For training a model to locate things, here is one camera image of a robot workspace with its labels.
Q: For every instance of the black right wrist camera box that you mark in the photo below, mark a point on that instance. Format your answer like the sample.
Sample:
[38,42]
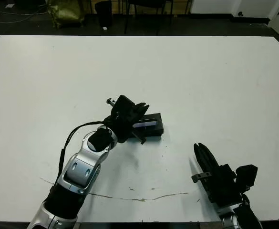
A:
[247,176]

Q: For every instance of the black office chair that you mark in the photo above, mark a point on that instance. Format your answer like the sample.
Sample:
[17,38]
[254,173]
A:
[148,3]

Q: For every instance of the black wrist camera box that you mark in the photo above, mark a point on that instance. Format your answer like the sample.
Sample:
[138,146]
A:
[125,107]
[247,176]

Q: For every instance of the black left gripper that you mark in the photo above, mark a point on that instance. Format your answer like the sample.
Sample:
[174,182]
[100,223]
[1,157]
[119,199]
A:
[122,128]

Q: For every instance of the large crinkled plastic bag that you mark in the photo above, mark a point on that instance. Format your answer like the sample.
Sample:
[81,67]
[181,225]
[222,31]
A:
[66,12]

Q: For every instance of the black box lid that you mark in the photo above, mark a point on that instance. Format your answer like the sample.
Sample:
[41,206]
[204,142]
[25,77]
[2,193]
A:
[156,126]

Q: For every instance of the small black round wall fitting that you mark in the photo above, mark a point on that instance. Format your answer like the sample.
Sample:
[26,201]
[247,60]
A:
[240,13]

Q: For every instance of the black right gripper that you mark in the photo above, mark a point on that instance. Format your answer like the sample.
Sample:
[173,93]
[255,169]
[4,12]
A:
[225,188]

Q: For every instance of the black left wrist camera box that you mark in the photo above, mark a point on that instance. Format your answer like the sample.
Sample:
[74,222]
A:
[125,107]

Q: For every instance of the black waste bin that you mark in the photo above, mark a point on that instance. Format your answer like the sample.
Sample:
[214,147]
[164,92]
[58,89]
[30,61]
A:
[104,14]

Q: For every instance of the white paper sheet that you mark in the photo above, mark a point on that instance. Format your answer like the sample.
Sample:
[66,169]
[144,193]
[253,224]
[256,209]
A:
[10,5]

